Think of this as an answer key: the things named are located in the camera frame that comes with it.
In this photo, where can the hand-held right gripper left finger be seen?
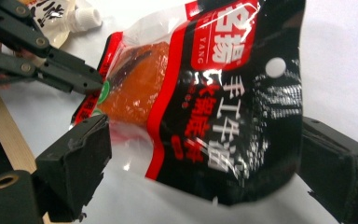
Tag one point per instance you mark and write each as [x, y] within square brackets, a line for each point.
[74, 168]

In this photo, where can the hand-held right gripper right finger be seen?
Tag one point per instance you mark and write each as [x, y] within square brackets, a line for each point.
[338, 168]

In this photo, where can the red and black food packet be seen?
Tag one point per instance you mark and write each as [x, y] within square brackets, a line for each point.
[230, 124]

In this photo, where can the white spout pouch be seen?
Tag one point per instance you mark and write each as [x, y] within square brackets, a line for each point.
[59, 31]

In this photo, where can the wooden table edge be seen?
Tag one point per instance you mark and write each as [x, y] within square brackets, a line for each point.
[9, 133]

